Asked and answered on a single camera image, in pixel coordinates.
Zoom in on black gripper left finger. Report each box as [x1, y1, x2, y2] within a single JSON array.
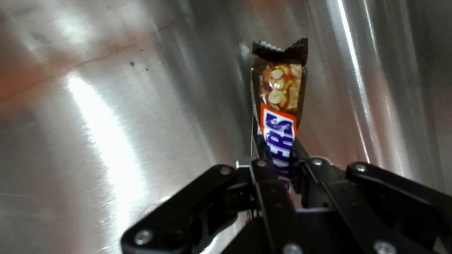
[[119, 156, 303, 254]]

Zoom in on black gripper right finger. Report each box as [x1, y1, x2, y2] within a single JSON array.
[[289, 138, 452, 254]]

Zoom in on brown Snickers bar packet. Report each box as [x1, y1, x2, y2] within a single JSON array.
[[249, 36, 310, 178]]

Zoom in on stainless steel sink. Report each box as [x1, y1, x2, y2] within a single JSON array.
[[0, 0, 452, 254]]

